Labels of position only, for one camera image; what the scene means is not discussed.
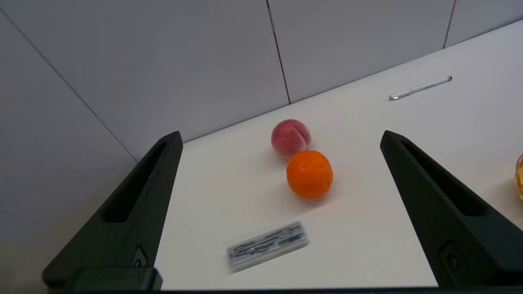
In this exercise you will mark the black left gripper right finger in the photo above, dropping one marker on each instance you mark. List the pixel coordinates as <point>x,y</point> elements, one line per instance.
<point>433,212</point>

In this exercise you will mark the pink peach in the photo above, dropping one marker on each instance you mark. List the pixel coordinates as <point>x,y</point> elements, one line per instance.
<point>288,136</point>

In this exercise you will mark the white pen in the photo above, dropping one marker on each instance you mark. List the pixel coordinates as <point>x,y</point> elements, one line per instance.
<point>421,88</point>

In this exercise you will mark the orange fruit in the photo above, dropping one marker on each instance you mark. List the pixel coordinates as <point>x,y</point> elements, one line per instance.
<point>309,175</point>

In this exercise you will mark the clear plastic compass case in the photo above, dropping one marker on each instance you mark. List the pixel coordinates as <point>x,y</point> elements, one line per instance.
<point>267,246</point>

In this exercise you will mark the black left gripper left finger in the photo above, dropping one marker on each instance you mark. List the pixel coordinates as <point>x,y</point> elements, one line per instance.
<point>122,228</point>

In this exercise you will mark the yellow woven basket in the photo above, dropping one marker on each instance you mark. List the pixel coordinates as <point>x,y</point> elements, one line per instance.
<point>519,177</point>

